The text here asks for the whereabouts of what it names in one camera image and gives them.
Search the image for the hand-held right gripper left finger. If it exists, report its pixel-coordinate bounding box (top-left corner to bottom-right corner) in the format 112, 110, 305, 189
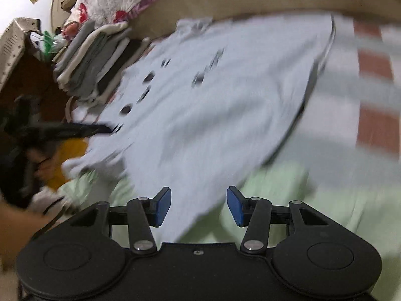
69, 186, 172, 254

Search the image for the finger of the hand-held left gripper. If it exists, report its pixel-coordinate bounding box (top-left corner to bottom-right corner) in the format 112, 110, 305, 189
27, 122, 113, 139

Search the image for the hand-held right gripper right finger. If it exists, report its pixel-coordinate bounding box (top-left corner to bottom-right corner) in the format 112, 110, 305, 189
226, 186, 330, 254

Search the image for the light grey printed t-shirt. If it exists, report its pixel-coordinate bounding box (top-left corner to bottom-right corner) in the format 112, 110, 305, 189
62, 13, 336, 243

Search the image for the person's left forearm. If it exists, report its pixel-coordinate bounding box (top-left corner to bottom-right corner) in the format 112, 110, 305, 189
0, 199, 51, 273

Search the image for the stack of folded clothes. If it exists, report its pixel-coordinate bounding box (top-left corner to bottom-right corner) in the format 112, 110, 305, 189
52, 20, 151, 105

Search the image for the person's left hand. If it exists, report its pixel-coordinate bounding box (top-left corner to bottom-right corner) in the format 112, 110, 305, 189
28, 146, 58, 184

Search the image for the yellow cloth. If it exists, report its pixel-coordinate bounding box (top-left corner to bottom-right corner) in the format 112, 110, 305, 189
44, 138, 90, 190

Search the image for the brown wooden cabinet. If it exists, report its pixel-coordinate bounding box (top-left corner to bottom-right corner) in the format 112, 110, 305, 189
0, 47, 74, 132

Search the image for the light green bed sheet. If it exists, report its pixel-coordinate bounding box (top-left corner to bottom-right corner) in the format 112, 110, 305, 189
58, 160, 401, 259

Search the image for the green plastic bag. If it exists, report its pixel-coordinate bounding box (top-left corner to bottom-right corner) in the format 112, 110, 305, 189
40, 30, 65, 55

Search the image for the patterned beige box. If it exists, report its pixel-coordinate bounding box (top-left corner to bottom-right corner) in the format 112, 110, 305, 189
0, 17, 42, 84

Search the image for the red grey checked blanket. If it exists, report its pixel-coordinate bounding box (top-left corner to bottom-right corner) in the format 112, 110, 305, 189
276, 13, 401, 196

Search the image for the tan bed mat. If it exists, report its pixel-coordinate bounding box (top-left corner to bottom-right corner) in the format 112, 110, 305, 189
130, 0, 401, 38

